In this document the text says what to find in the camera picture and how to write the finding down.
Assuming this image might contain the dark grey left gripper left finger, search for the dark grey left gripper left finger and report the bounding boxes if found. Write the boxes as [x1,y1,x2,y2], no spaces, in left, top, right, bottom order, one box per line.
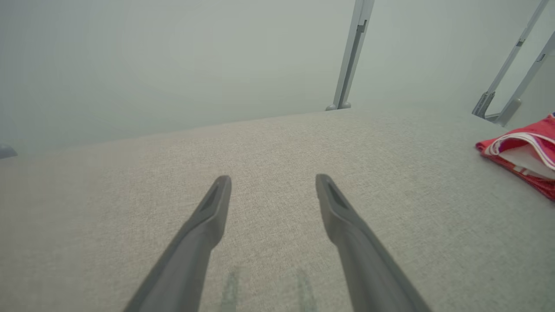
[124,175,232,312]

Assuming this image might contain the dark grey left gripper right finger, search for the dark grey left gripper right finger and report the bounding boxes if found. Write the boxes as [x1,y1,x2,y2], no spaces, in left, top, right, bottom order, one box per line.
[315,174,432,312]

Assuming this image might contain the red Bulls jersey white sleeves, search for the red Bulls jersey white sleeves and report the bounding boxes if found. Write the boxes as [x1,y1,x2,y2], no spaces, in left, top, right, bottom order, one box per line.
[476,113,555,201]

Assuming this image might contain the white partition panel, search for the white partition panel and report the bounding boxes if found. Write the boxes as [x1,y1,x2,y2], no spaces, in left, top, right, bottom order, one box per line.
[351,0,547,114]
[0,0,360,159]

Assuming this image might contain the grey metal corner frame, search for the grey metal corner frame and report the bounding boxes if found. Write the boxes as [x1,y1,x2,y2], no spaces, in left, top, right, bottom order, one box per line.
[472,0,552,120]

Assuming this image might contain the grey partition post with foot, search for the grey partition post with foot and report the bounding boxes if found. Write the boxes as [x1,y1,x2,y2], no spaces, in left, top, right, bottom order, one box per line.
[340,0,376,110]
[326,0,367,111]
[494,30,555,127]

